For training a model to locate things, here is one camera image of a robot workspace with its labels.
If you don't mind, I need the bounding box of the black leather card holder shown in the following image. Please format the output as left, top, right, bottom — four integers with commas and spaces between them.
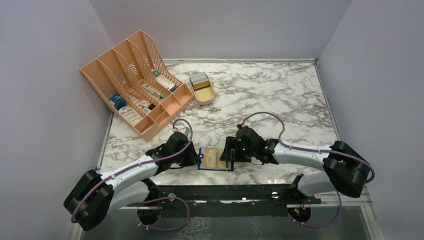
197, 147, 234, 172

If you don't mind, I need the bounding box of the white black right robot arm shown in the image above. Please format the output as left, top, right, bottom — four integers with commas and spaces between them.
219, 125, 372, 204

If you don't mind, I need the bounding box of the black mounting base rail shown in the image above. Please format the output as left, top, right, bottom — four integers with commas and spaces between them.
131, 184, 321, 220

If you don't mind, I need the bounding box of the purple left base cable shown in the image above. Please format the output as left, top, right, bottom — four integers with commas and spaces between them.
136, 196, 192, 232

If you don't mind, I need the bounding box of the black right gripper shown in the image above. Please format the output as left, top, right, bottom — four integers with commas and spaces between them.
220, 135, 257, 163

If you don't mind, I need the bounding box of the beige card tray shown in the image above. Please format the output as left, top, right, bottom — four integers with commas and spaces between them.
192, 82, 216, 106

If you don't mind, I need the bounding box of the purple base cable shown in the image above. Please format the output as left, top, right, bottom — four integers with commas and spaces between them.
286, 192, 343, 229
136, 196, 192, 232

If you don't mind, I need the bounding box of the orange plastic desk organizer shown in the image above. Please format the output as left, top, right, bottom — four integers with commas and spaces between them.
80, 30, 194, 142

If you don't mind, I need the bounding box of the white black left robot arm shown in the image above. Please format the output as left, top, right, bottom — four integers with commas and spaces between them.
63, 131, 201, 231

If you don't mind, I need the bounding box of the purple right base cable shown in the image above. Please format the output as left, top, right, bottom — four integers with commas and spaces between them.
286, 192, 343, 229

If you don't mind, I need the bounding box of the orange pen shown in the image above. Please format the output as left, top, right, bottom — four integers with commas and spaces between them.
126, 90, 149, 102

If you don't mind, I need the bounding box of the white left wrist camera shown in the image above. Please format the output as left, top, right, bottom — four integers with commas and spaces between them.
182, 127, 192, 137

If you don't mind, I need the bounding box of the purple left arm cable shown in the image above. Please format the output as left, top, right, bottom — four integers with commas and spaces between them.
70, 118, 194, 224

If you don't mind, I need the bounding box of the white label card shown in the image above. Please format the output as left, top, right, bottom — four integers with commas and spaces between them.
118, 106, 143, 127

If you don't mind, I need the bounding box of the yellow credit card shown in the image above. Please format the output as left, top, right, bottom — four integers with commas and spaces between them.
216, 160, 228, 169
202, 148, 218, 169

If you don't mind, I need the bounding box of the white glue stick box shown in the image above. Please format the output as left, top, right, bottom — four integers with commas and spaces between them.
150, 68, 177, 92

